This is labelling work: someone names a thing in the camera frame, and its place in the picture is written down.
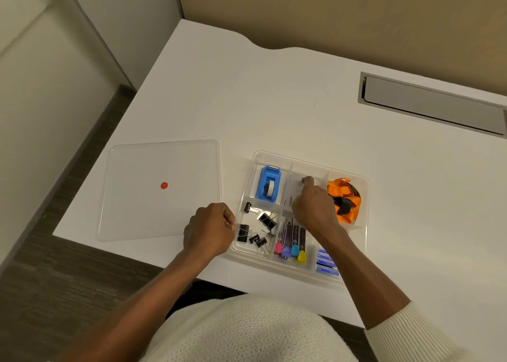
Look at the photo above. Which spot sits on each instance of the person's right hand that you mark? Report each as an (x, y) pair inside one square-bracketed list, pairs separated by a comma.
[(317, 215)]

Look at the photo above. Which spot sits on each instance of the person's left hand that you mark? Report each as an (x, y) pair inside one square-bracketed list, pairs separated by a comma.
[(210, 231)]

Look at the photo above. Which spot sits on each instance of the grey card packet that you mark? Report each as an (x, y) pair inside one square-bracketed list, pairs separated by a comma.
[(291, 191)]

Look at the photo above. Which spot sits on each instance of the blue-tipped mini stapler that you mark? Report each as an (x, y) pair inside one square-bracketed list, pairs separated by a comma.
[(295, 251)]

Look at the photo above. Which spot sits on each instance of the small black binder clip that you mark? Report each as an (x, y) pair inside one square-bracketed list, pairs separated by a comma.
[(253, 238), (261, 241), (247, 206)]

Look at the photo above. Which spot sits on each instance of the yellow-tipped mini stapler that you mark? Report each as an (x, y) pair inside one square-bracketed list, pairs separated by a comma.
[(302, 256)]

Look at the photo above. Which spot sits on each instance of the clear plastic organizer tray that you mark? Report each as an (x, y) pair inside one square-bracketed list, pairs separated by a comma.
[(356, 235)]

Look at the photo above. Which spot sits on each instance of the purple-tipped mini stapler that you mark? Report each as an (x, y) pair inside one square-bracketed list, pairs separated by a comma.
[(286, 252)]

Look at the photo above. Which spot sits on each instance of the pink-tipped mini stapler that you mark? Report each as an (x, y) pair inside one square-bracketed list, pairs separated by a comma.
[(278, 249)]

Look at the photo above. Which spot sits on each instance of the blue tape dispenser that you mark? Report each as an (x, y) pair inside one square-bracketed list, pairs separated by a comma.
[(260, 189)]

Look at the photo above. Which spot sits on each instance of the transparent lid with red dot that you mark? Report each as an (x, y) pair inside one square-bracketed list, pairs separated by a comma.
[(130, 195)]

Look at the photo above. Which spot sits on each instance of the person's left forearm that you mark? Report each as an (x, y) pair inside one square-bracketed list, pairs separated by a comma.
[(138, 314)]

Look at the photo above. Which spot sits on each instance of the person's right forearm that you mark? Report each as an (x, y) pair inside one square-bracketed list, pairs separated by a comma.
[(364, 278)]

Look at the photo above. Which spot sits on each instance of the white knit sweater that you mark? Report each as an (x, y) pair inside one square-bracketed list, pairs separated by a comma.
[(245, 334)]

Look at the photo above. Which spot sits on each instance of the white table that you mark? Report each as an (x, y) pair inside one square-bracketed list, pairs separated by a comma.
[(237, 108)]

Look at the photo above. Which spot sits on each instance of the beige partition panel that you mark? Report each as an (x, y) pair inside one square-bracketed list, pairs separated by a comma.
[(317, 17)]

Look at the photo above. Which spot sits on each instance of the white low side panel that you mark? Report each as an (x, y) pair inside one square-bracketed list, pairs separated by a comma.
[(47, 116)]

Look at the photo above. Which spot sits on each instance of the white tall side panel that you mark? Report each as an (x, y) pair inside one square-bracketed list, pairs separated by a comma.
[(130, 25)]

